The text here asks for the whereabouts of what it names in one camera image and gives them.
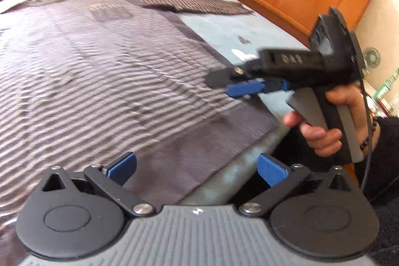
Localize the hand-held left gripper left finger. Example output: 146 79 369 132
42 152 156 217

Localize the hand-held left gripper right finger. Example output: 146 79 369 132
239 153 351 217

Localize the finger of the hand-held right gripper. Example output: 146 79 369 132
226 79 292 98
206 59 262 89

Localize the grey striped knit sweater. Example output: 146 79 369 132
0 0 281 254

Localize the person's right forearm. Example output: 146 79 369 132
362 116 399 223

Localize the person's right hand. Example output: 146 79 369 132
282 84 379 157

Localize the blue floral bed sheet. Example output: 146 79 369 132
0 0 309 207

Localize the small green desk fan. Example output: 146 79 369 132
363 47 381 69

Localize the green glass bottle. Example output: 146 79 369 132
376 68 399 98

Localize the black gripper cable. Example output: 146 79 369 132
358 60 375 192

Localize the beaded bracelet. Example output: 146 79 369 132
358 116 380 152

